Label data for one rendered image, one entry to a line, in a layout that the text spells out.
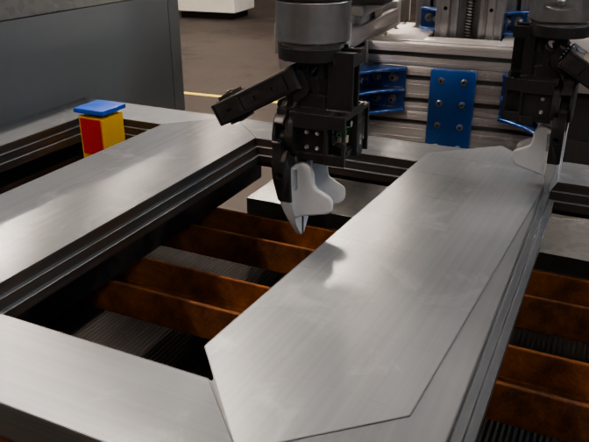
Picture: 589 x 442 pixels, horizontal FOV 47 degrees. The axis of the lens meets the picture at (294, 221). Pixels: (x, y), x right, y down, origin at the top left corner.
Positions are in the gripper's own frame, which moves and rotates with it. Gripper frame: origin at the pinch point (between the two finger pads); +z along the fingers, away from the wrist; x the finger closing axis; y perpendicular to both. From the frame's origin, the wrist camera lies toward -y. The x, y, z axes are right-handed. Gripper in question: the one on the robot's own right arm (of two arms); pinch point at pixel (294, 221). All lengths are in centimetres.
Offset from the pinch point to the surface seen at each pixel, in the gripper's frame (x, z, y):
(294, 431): -30.6, 0.7, 14.4
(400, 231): 3.9, 0.7, 11.4
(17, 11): 26, -16, -66
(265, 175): 214, 86, -117
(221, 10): 668, 76, -414
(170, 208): 2.8, 3.0, -19.2
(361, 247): -1.8, 0.7, 8.8
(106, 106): 21.9, -3.1, -44.4
